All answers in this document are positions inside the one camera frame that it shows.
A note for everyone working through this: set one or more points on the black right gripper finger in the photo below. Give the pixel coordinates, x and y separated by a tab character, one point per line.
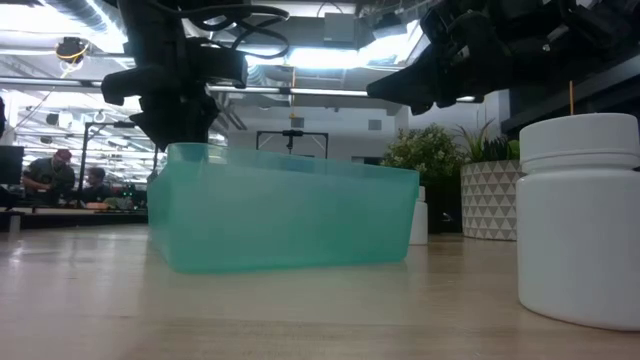
427	100
415	77

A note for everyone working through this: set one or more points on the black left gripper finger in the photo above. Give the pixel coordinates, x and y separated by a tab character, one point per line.
195	120
157	125

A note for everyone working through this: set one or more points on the small white pill bottle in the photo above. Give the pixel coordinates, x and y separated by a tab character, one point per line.
421	215

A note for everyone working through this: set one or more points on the large white pill bottle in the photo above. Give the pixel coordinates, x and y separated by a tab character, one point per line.
580	225

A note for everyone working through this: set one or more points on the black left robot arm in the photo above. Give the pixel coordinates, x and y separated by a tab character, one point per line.
150	30

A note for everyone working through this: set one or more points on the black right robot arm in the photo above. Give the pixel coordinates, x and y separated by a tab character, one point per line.
575	25

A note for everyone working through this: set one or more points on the translucent teal plastic basket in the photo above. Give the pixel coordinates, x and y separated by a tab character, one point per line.
280	215

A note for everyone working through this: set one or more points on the white-flowered plant in black pot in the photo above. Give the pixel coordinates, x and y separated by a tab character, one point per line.
425	150

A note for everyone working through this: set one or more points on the person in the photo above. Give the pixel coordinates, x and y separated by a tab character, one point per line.
47	175
96	187

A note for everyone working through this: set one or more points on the grey ceiling box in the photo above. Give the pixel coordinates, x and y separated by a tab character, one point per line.
340	27

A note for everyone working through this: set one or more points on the succulent in white geometric pot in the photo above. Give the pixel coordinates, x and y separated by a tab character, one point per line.
490	200

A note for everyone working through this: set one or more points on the black background table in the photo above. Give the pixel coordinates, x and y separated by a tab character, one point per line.
75	220

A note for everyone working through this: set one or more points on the black counter ledge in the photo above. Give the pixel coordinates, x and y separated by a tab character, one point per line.
600	95

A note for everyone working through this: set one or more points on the black monitor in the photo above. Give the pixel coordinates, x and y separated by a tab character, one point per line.
10	165

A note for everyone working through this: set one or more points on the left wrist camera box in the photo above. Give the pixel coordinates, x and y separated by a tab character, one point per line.
220	65

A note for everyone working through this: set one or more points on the black ceiling camera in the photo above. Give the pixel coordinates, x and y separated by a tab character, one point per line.
71	50

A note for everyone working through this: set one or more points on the black frame stand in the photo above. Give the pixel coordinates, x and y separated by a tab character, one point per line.
292	133

